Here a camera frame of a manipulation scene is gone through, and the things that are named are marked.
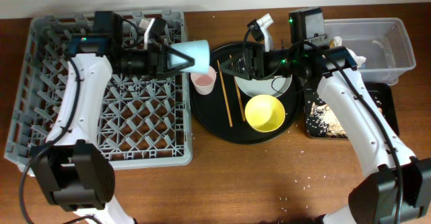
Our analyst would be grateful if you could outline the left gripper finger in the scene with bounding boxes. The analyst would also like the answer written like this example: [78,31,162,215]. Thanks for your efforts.
[163,44,194,63]
[165,57,195,78]

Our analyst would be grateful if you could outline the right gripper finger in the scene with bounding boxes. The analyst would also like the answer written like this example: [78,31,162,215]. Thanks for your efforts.
[220,55,245,70]
[221,68,248,80]

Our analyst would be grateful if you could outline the blue cup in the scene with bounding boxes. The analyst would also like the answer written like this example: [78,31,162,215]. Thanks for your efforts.
[171,40,210,74]

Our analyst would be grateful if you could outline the pink cup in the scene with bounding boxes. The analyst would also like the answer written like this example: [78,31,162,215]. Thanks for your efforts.
[191,67,217,95]

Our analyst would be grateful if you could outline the yellow bowl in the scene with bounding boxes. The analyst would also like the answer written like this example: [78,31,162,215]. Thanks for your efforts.
[244,95,286,133]

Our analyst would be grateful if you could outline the white napkin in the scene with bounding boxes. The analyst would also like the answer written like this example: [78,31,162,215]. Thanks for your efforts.
[329,36,366,68]

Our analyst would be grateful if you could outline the food scraps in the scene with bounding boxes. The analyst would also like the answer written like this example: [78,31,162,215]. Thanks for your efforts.
[308,98,383,138]

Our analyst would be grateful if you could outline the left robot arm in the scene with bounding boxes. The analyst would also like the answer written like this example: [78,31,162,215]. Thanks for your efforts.
[26,11,195,223]

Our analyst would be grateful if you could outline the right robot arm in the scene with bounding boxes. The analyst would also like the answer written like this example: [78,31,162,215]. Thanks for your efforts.
[220,7,430,223]

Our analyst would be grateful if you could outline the grey dishwasher rack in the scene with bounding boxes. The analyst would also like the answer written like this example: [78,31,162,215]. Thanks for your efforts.
[4,14,193,170]

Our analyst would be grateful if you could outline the left wooden chopstick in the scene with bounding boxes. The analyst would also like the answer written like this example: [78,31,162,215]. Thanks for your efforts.
[217,60,233,127]

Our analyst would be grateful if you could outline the wooden chopstick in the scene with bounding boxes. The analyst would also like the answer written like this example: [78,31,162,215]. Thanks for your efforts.
[233,76,246,122]
[217,60,233,127]

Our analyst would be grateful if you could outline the grey plate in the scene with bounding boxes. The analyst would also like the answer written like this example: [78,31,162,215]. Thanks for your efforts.
[234,77,292,98]

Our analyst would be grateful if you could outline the right wooden chopstick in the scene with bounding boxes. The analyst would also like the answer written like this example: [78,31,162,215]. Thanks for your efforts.
[233,76,246,122]

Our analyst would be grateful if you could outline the round black tray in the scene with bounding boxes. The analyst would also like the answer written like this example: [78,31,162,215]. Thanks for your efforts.
[189,41,304,145]

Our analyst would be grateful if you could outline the clear plastic bin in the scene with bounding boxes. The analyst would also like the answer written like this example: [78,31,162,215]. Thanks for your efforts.
[324,17,416,85]

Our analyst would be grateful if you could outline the black rectangular tray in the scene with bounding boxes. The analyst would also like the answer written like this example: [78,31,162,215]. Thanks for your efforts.
[304,83,399,139]

